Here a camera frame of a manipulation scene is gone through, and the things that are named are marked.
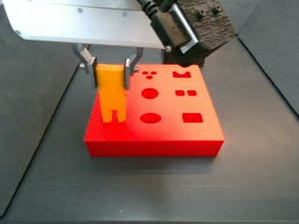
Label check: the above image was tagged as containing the red insertion block with holes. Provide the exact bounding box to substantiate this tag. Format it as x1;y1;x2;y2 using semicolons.
84;64;224;157

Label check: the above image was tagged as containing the black camera cable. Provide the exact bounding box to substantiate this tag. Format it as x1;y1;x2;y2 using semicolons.
135;0;202;49

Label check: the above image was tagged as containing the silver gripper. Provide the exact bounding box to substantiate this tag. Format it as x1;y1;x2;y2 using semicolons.
1;0;164;90

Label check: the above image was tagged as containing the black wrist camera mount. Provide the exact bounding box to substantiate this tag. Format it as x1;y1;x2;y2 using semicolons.
156;0;235;67

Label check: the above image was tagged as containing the yellow two-pronged peg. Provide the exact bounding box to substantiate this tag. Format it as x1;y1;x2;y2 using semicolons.
96;64;127;123

